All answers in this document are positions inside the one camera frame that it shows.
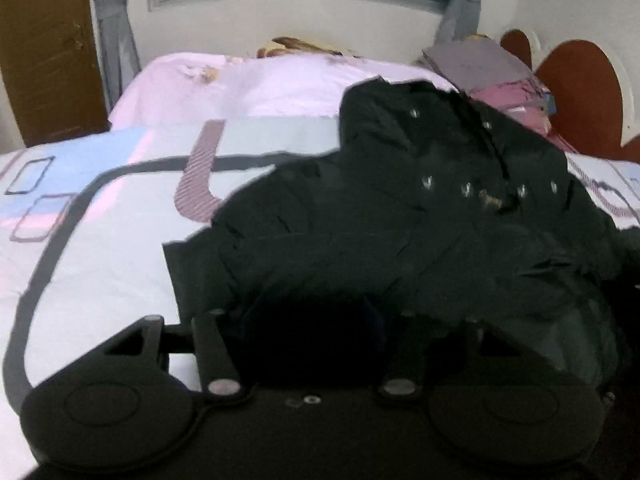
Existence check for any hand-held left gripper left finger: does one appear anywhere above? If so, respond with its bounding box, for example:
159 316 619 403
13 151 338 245
102 309 242 400

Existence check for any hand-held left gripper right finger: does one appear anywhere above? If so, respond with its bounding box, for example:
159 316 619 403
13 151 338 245
377 310 556 398

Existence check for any black jacket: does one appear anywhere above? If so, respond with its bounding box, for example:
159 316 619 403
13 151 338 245
162 76 632 393

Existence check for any printed blanket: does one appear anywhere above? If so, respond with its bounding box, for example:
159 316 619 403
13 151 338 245
0 115 640 480

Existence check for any pink bed sheet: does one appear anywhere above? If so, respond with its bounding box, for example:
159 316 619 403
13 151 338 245
107 51 461 126

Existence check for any pink folded cloth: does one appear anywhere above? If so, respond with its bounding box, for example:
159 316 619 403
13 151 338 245
467 79 557 137

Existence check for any grey folded cloth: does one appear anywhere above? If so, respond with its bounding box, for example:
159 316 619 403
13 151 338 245
414 37 540 95

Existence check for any brown plush toy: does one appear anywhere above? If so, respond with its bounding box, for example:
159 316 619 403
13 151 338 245
255 36 362 62

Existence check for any white and brown headboard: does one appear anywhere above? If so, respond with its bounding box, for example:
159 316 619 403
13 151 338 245
479 0 640 163

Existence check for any grey curtain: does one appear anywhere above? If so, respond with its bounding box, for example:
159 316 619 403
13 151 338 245
434 0 497 43
82 0 143 113

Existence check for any wooden door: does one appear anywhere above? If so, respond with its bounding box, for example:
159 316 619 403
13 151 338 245
0 0 109 153

